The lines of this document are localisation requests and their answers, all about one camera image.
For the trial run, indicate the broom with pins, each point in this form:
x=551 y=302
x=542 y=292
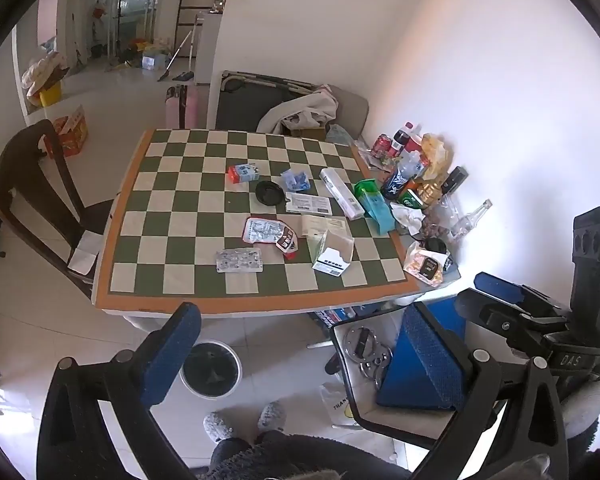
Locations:
x=175 y=57

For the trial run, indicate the white paper sheet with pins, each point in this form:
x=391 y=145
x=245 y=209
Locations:
x=85 y=255

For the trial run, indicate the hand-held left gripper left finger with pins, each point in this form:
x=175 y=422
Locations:
x=172 y=355

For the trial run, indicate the blue printed carton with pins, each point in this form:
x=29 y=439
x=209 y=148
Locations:
x=332 y=316

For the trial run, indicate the amber oil bottle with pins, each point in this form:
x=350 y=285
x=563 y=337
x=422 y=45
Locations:
x=428 y=192

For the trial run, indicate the dark square bottle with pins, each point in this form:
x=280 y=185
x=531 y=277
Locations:
x=454 y=179

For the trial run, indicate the red cardboard box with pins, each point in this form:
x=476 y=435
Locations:
x=72 y=131

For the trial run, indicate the dark wooden chair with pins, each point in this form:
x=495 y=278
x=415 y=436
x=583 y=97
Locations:
x=40 y=195

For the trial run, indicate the red white snack wrapper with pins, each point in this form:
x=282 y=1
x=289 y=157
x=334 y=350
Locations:
x=267 y=232

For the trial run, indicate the crumpled white tissue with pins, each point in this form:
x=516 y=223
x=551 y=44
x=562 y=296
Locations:
x=407 y=216

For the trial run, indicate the blue label water bottle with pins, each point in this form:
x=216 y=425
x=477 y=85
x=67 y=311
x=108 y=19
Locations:
x=402 y=177

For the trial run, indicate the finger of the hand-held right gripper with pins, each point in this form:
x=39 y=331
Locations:
x=502 y=286
x=490 y=312

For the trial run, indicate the grey slipper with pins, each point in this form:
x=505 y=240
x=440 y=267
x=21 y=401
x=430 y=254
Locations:
x=271 y=415
x=217 y=426

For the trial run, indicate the yellow bin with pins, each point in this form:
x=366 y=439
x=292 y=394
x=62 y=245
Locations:
x=51 y=94

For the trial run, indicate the white bin with black bag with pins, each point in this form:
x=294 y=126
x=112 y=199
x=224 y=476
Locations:
x=211 y=369

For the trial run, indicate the blue plastic wrapper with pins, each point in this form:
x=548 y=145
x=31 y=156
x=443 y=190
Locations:
x=295 y=180

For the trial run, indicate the white cabinet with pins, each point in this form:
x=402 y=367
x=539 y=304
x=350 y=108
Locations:
x=206 y=45

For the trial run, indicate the pale bag pile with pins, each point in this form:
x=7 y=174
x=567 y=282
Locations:
x=42 y=70

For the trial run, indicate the cream paper packet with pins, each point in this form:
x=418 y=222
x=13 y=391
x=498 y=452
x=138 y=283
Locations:
x=320 y=222

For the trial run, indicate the beige cushion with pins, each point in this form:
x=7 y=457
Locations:
x=352 y=107

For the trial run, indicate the white clothes pile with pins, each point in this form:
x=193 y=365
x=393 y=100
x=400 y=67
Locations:
x=305 y=110

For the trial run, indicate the open white carton box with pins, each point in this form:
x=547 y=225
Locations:
x=332 y=257

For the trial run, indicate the pink suitcase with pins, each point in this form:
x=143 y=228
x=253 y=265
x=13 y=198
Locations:
x=182 y=106

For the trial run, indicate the dark folding bed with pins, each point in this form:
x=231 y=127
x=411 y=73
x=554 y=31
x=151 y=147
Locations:
x=245 y=105

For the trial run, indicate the cola bottle red cap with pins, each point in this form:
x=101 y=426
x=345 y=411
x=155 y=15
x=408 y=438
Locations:
x=404 y=140

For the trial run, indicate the coat rack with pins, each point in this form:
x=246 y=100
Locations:
x=119 y=10

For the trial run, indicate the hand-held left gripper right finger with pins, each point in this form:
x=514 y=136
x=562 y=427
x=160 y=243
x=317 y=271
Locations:
x=432 y=360

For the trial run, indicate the long white box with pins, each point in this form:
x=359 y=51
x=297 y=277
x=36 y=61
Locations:
x=341 y=192

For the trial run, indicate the grey round stool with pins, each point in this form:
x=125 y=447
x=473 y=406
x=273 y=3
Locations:
x=582 y=410

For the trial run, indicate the green cream checkered table mat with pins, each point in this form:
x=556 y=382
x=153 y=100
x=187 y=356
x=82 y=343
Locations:
x=200 y=240

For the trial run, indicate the orange white snack packet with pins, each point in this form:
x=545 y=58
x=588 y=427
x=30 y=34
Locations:
x=425 y=266

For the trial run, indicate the red soda can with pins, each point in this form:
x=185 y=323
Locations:
x=380 y=147

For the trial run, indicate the blue white milk carton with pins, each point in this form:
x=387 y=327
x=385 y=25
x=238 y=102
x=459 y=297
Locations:
x=242 y=174

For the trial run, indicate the yellow plastic bag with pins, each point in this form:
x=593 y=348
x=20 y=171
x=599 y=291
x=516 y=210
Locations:
x=436 y=151

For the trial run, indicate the silver blister pack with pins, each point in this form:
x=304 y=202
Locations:
x=239 y=260

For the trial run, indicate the clear glass bottle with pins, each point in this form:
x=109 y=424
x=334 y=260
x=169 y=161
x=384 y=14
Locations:
x=470 y=220

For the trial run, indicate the black round lid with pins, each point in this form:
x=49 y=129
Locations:
x=269 y=193

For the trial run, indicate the white labelled packet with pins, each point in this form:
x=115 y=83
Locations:
x=307 y=203

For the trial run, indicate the green box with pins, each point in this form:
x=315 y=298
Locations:
x=376 y=207

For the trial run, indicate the white plastic bag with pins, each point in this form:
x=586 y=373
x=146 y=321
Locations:
x=337 y=405

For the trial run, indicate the green can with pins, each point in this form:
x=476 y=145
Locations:
x=409 y=200

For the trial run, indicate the black round cap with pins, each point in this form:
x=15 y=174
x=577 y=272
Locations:
x=435 y=245

